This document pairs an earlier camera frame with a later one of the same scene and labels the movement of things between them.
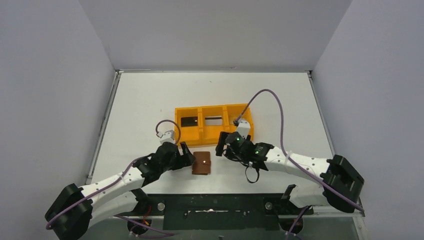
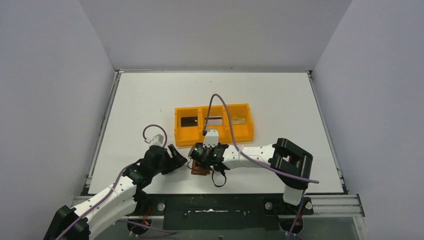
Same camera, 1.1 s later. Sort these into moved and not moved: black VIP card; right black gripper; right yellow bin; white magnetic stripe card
Moved: right black gripper
Not moved: white magnetic stripe card; right yellow bin; black VIP card
